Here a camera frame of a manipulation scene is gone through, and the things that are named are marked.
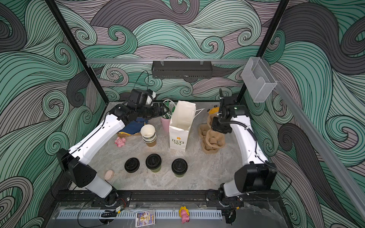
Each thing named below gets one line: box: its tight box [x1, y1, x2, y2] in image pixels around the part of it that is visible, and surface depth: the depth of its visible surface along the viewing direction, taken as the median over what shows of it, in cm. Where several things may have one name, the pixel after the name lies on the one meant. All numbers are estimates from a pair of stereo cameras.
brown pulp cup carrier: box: [201, 129, 226, 154], surface depth 78 cm
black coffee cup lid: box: [145, 153, 163, 170], surface depth 77 cm
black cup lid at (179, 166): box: [171, 158, 189, 175], surface depth 75 cm
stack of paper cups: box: [140, 123, 157, 143], surface depth 86 cm
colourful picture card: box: [135, 209, 155, 228], surface depth 68 cm
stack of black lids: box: [124, 157, 141, 173], surface depth 85 cm
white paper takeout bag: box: [169, 100, 197, 152], surface depth 85 cm
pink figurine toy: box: [178, 205, 191, 225], surface depth 69 cm
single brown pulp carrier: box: [198, 113, 219, 141], surface depth 83 cm
